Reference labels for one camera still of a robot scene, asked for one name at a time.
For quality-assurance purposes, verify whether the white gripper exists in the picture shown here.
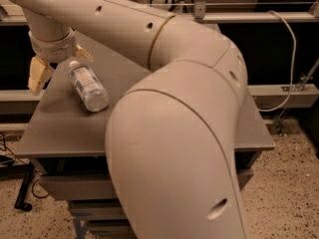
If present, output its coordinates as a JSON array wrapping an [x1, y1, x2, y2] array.
[[28, 29, 94, 96]]

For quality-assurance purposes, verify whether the clear blue-labelled plastic bottle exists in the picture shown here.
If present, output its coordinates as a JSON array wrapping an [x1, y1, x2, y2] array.
[[69, 61, 109, 113]]

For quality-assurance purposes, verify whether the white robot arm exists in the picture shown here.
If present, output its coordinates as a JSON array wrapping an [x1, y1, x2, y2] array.
[[10, 0, 248, 239]]

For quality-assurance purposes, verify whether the grey drawer cabinet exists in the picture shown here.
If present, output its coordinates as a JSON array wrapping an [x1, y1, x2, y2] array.
[[17, 39, 273, 239]]

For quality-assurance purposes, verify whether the top grey drawer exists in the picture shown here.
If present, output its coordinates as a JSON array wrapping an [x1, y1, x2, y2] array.
[[38, 167, 254, 202]]

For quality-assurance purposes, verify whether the grey drawer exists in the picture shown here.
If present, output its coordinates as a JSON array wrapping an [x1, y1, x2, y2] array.
[[87, 219, 133, 235], [68, 199, 127, 221], [38, 167, 254, 202]]

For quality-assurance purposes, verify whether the black stand foot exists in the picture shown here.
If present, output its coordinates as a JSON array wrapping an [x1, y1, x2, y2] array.
[[14, 164, 34, 212]]

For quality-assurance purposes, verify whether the middle grey drawer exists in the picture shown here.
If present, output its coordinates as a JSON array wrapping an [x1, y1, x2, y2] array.
[[68, 199, 127, 221]]

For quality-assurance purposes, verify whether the bottom grey drawer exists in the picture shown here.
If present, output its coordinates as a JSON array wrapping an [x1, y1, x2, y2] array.
[[87, 219, 133, 235]]

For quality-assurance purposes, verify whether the grey metal frame rail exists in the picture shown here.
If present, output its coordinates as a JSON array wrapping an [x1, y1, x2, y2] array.
[[0, 11, 319, 27]]

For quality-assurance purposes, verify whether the black floor cable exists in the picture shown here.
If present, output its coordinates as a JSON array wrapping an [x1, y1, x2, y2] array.
[[0, 132, 50, 200]]

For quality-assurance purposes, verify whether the white cable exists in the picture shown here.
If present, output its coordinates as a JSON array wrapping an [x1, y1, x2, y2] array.
[[258, 10, 297, 114]]

